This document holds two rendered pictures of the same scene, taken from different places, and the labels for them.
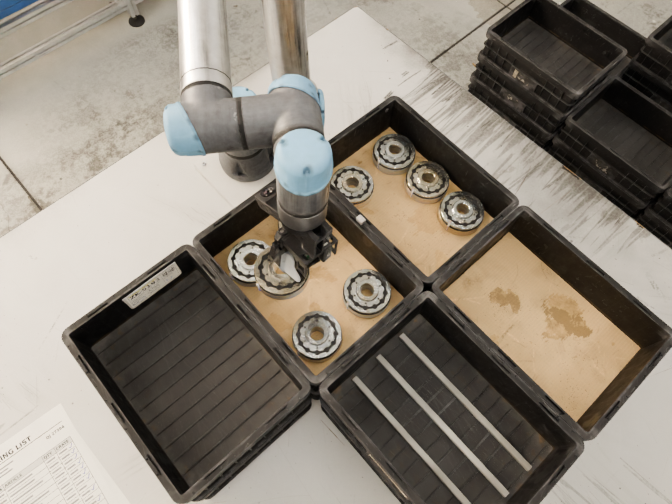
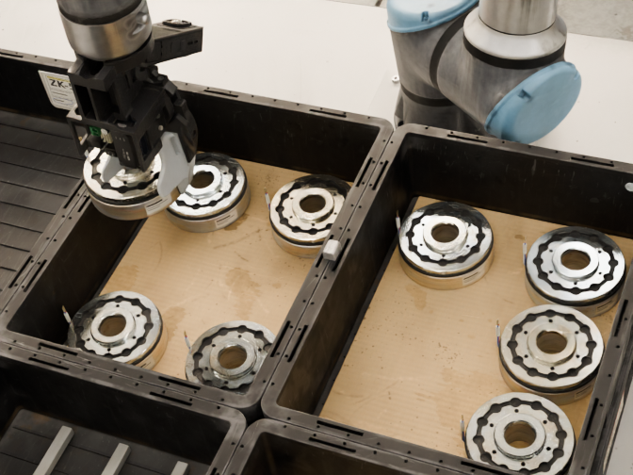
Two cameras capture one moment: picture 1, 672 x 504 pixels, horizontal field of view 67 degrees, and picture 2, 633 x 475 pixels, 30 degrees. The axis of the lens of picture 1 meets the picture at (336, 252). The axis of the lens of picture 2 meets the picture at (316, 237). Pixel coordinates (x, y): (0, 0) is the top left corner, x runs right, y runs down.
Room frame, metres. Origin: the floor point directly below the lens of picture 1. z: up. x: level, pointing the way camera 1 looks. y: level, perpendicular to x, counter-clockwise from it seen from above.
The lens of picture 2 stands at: (0.30, -0.80, 1.84)
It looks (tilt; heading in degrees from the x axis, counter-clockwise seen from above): 48 degrees down; 75
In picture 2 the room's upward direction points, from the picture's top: 11 degrees counter-clockwise
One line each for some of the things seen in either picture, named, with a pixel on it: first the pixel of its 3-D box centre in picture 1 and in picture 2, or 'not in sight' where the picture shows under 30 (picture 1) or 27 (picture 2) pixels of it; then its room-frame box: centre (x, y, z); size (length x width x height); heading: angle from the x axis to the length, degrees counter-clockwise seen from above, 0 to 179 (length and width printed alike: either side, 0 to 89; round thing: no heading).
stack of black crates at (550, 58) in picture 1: (532, 86); not in sight; (1.45, -0.72, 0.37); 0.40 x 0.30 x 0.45; 46
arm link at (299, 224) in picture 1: (304, 203); (109, 18); (0.38, 0.05, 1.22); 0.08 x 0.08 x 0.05
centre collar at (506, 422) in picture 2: (462, 209); (519, 435); (0.59, -0.29, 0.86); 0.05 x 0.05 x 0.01
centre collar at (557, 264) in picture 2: (394, 149); (575, 260); (0.75, -0.13, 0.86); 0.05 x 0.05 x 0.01
